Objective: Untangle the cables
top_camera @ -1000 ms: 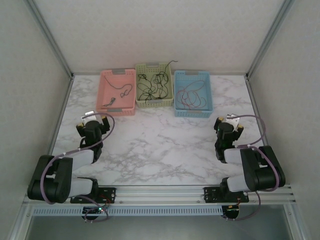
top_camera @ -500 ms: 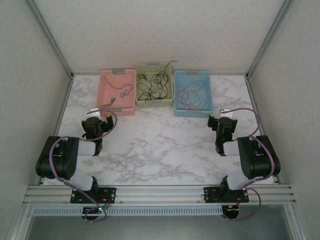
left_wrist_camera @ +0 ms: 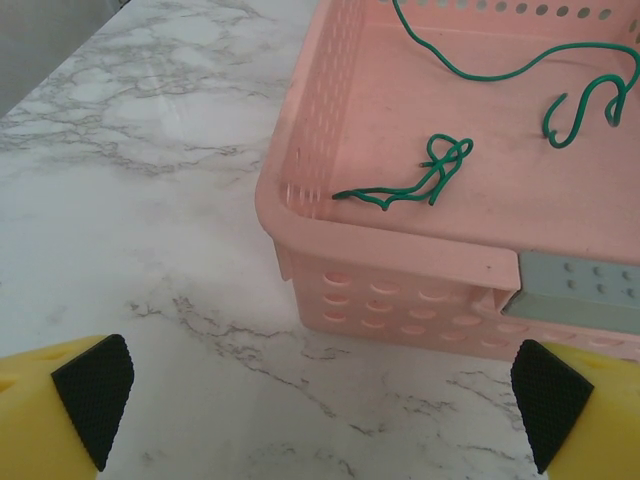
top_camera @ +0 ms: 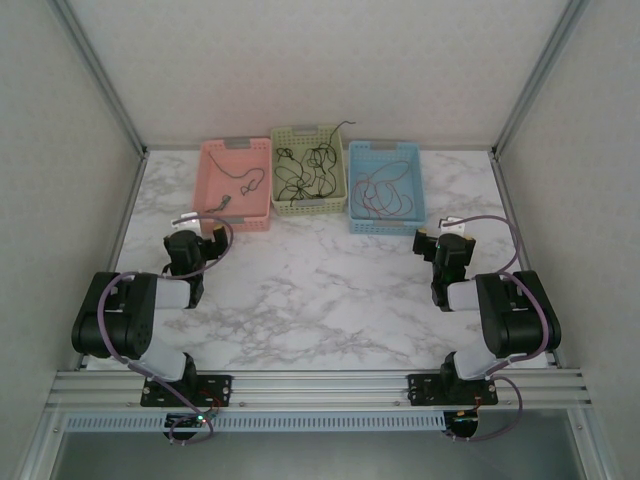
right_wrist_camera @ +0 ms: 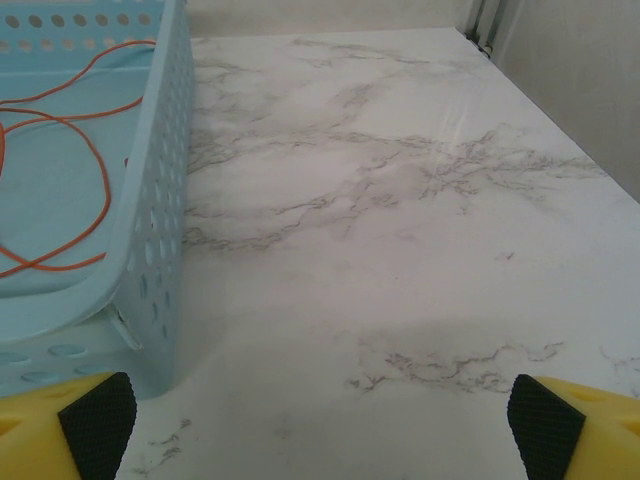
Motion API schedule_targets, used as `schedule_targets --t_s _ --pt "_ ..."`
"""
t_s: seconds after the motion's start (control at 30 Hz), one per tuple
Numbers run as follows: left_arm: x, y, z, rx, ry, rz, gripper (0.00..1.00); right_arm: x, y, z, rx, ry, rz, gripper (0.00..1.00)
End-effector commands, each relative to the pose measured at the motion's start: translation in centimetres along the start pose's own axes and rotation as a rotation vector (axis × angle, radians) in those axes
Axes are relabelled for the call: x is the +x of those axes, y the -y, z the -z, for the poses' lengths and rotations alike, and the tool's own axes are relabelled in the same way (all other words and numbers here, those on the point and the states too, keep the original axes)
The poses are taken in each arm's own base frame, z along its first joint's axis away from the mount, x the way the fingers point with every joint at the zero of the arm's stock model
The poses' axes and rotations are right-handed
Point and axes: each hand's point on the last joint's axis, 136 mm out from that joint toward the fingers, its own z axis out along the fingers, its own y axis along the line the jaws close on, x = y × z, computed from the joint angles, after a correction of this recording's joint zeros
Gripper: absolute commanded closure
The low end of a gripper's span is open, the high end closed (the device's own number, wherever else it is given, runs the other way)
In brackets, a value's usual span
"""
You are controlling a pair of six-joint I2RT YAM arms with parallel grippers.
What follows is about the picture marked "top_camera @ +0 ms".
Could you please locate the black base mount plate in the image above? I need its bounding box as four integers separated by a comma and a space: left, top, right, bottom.
407, 372, 501, 409
139, 372, 235, 409

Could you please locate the aluminium front rail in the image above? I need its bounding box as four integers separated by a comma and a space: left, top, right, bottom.
49, 368, 594, 414

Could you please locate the aluminium frame post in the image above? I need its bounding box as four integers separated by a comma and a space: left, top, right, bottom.
52, 0, 150, 157
491, 0, 592, 159

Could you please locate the white slotted cable duct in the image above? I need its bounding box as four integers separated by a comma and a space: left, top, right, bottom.
63, 410, 448, 434

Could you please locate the light blue plastic basket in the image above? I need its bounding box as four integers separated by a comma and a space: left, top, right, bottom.
346, 139, 427, 236

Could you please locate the long green cable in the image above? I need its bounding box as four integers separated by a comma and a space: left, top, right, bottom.
207, 151, 266, 197

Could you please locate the pale green plastic basket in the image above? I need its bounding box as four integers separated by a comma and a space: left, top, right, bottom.
269, 123, 349, 217

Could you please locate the pink plastic basket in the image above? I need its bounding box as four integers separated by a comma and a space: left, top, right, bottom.
191, 135, 275, 234

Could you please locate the thin red cable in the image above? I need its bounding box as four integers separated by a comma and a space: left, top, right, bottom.
362, 160, 409, 184

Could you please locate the small circuit board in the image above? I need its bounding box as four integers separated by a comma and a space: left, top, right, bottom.
448, 409, 481, 435
166, 412, 209, 431

